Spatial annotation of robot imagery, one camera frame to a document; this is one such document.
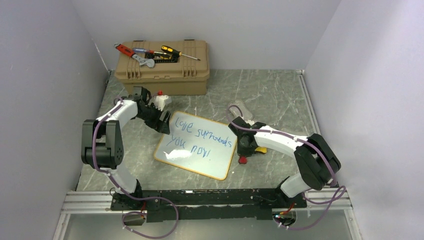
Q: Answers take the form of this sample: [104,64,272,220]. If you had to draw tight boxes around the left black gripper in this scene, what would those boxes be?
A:
[135,103,171,135]

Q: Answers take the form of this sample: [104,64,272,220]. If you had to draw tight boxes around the red bone shaped eraser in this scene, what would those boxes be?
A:
[238,156,248,165]

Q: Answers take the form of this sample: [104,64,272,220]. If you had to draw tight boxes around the yellow framed whiteboard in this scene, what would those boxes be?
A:
[153,111,237,181]

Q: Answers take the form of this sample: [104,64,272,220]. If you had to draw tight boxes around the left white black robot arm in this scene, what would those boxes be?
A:
[81,87,172,210]

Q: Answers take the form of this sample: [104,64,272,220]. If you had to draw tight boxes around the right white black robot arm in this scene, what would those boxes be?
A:
[228,117,341,208]

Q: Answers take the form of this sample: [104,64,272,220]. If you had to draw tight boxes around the yellow bone shaped eraser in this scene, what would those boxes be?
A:
[255,146,268,154]

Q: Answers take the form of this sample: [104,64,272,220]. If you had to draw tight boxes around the tan plastic toolbox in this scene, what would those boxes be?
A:
[114,39,210,96]

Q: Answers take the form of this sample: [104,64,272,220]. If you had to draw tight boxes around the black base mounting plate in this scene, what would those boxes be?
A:
[110,188,307,223]

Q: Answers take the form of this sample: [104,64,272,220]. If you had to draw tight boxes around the yellow black screwdriver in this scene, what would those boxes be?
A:
[161,45,200,61]

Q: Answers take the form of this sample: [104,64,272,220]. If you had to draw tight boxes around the blue red small screwdriver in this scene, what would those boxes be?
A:
[132,47,168,56]

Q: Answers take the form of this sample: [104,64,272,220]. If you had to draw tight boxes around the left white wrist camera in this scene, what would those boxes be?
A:
[153,95,172,111]

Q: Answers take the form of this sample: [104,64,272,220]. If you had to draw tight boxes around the red handled adjustable wrench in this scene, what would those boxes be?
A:
[114,43,155,68]

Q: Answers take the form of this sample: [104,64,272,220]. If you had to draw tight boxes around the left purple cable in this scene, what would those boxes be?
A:
[91,96,180,240]

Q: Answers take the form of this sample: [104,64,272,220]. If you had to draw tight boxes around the purple cable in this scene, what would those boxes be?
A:
[225,104,347,232]
[91,96,180,240]

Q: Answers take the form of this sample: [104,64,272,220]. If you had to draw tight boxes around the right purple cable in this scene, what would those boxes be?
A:
[225,104,347,232]

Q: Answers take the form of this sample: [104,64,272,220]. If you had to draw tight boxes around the aluminium extrusion rail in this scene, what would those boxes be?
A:
[61,188,353,214]

